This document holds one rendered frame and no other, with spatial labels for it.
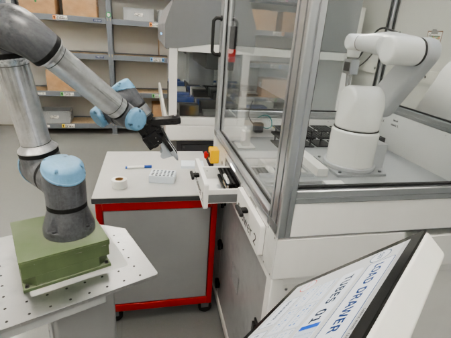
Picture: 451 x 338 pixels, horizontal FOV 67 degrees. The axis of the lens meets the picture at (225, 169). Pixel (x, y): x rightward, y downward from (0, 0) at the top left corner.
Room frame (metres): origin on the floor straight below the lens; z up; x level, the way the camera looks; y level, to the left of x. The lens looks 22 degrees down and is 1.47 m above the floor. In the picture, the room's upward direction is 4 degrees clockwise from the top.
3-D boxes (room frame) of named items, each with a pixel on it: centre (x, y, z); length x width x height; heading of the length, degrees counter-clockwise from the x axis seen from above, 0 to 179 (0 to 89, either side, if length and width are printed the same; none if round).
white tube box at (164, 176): (1.55, 0.31, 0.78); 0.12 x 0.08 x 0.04; 93
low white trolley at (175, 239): (1.67, 0.37, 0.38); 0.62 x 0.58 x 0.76; 13
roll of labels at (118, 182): (1.44, 0.49, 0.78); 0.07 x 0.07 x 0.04
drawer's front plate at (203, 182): (1.32, 0.10, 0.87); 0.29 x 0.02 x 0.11; 13
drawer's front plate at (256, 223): (1.04, -0.09, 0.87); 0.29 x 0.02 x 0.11; 13
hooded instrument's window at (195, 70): (3.09, 0.04, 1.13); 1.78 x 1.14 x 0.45; 13
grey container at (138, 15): (5.00, 1.33, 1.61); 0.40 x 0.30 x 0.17; 106
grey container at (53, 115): (4.67, 2.45, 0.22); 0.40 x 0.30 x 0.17; 106
